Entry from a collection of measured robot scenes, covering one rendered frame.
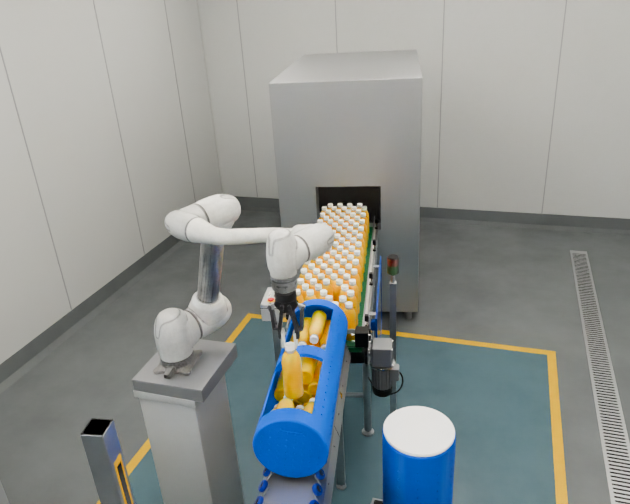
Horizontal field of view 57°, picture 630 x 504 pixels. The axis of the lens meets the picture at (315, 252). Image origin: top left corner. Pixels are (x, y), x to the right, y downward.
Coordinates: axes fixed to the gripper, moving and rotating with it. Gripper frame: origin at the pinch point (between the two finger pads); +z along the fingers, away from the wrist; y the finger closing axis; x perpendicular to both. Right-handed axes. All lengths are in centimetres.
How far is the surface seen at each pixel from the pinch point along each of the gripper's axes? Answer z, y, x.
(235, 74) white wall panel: -16, -159, 523
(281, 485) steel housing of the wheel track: 57, -5, -14
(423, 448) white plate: 46, 48, -2
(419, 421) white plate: 46, 47, 13
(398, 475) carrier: 59, 39, -3
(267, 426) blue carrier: 30.2, -8.2, -12.0
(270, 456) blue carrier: 44.6, -8.4, -12.1
